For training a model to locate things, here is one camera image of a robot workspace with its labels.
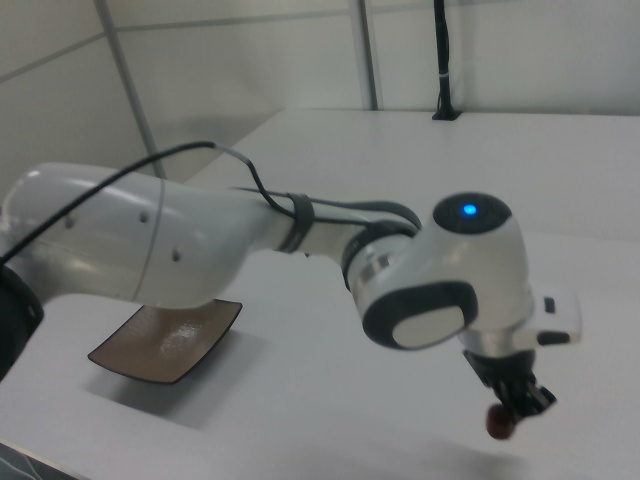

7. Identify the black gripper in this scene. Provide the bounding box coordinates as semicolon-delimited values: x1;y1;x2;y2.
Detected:
463;348;558;419

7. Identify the small round brown food item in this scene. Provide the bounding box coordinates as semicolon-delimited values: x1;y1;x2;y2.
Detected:
486;403;519;441

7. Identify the brown square ceramic plate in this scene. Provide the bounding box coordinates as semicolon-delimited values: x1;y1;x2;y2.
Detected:
87;298;244;386

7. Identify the black cable strap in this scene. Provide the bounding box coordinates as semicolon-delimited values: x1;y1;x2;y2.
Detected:
277;191;316;254

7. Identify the black upright cable bundle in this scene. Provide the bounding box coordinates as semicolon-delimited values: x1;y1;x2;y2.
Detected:
432;0;457;115

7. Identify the upright grey metal frame post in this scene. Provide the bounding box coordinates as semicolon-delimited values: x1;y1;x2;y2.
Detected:
356;0;380;111

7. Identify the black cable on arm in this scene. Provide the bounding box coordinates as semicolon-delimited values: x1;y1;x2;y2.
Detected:
0;140;371;267

